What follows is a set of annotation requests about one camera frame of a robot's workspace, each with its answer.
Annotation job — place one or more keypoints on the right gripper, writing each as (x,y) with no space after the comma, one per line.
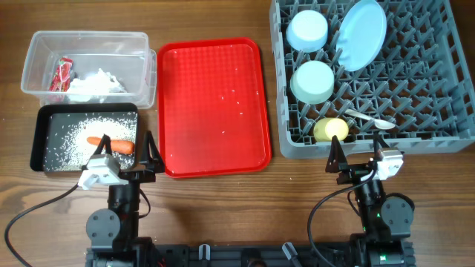
(356,173)

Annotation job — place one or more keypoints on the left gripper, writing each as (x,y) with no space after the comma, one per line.
(145,175)

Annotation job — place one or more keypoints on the orange carrot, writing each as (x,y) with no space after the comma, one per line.
(117,145)

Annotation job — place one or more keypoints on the white plastic spoon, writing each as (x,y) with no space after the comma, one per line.
(379,123)

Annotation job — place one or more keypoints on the yellow plastic cup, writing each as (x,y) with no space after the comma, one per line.
(325,129)

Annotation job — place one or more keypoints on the white rice pile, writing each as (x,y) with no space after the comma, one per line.
(67,148)

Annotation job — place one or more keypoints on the white tissue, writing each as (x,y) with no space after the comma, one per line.
(94,86)

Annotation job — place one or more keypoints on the green bowl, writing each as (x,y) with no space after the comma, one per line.
(313,82)

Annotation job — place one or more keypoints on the red snack wrapper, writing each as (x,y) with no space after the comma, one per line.
(62,76)

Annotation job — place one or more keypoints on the large light blue plate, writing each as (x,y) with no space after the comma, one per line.
(362,34)

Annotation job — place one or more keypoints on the small light blue bowl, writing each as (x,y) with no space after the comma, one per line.
(307,31)

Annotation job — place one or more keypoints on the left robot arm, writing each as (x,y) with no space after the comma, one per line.
(113,231)

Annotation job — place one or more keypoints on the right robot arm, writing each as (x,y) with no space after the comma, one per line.
(386,218)

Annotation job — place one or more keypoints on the grey dishwasher rack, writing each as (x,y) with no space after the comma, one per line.
(419,81)

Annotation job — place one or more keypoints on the black plastic tray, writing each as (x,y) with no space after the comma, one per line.
(42,124)

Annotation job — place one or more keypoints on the red serving tray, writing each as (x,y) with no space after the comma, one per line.
(212,110)

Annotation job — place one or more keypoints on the clear plastic bin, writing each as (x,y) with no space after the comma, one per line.
(126,55)

